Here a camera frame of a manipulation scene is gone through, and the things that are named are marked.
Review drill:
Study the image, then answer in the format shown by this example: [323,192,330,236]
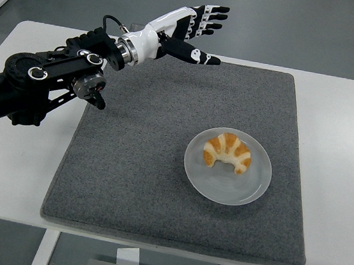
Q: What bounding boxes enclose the grey felt mat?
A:
[37,35,330,265]

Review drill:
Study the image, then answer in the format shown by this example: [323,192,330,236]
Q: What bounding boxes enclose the light grey round plate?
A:
[178,123,278,211]

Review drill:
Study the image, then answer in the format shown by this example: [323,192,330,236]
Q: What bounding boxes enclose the white table leg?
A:
[29,227,62,265]

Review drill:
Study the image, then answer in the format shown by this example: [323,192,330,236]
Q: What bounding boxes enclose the orange white croissant bread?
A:
[200,129,255,177]

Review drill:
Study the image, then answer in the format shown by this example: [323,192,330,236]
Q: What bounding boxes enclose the grey floor socket cover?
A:
[129,22,147,35]

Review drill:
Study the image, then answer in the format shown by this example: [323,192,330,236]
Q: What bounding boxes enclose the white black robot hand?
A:
[129,0,231,73]

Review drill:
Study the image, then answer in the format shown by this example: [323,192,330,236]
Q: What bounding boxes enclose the white paper label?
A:
[114,246,142,265]

